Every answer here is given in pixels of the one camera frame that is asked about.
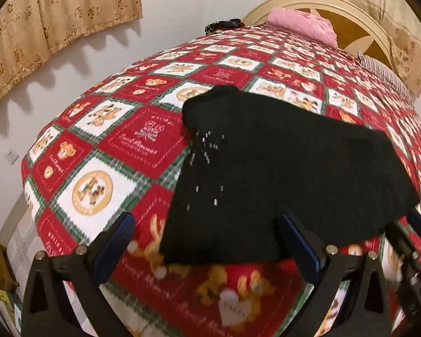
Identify stacked books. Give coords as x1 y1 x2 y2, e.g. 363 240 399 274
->
0 289 21 336

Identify cream wooden headboard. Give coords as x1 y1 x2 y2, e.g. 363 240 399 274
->
243 0 395 70

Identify red patchwork bear bedspread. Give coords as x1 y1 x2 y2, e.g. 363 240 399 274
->
22 25 421 336

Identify beige curtain behind headboard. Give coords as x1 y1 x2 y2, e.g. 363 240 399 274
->
346 0 421 96

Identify striped pillow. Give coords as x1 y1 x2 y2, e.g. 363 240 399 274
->
357 52 411 100

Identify white wall socket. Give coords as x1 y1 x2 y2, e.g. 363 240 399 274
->
4 149 19 165

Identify black red item beside bed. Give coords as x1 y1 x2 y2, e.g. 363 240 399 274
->
204 18 245 36

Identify beige curtain on left wall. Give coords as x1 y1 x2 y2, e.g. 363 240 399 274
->
0 0 143 101

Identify pink folded blanket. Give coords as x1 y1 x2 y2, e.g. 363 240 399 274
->
265 7 338 49

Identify black pants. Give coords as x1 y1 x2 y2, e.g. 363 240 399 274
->
159 85 420 265

